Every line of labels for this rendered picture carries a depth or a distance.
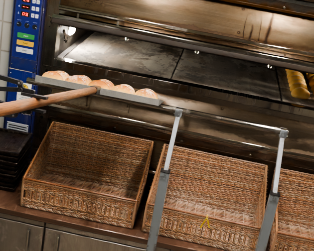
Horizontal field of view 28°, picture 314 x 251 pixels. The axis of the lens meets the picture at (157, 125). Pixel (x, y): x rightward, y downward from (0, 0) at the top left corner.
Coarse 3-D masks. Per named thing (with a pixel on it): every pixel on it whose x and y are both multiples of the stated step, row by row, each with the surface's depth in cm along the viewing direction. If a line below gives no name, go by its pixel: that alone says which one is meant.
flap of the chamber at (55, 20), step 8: (64, 24) 301; (72, 24) 301; (80, 24) 300; (88, 24) 300; (104, 32) 300; (112, 32) 299; (120, 32) 299; (128, 32) 299; (152, 40) 298; (160, 40) 298; (168, 40) 297; (192, 48) 297; (200, 48) 296; (208, 48) 296; (232, 56) 295; (240, 56) 295; (248, 56) 294; (272, 64) 294; (280, 64) 294; (288, 64) 293; (312, 72) 293
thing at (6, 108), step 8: (88, 88) 246; (48, 96) 182; (56, 96) 190; (64, 96) 200; (72, 96) 213; (80, 96) 228; (0, 104) 140; (8, 104) 144; (16, 104) 150; (24, 104) 156; (32, 104) 163; (40, 104) 171; (48, 104) 182; (0, 112) 137; (8, 112) 143; (16, 112) 151
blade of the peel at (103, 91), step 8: (40, 80) 271; (48, 80) 271; (56, 80) 271; (72, 88) 271; (80, 88) 270; (112, 96) 270; (120, 96) 270; (128, 96) 269; (136, 96) 269; (152, 104) 269
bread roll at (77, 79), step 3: (66, 78) 274; (69, 78) 273; (72, 78) 273; (75, 78) 273; (78, 78) 273; (81, 78) 274; (69, 81) 272; (72, 81) 272; (75, 81) 272; (78, 81) 272; (81, 81) 273; (84, 81) 274; (84, 84) 273
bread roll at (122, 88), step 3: (114, 87) 273; (117, 87) 272; (120, 87) 271; (123, 87) 271; (126, 87) 272; (114, 90) 272; (117, 90) 271; (120, 90) 271; (123, 90) 271; (126, 90) 271; (129, 90) 271; (129, 93) 271; (132, 93) 272
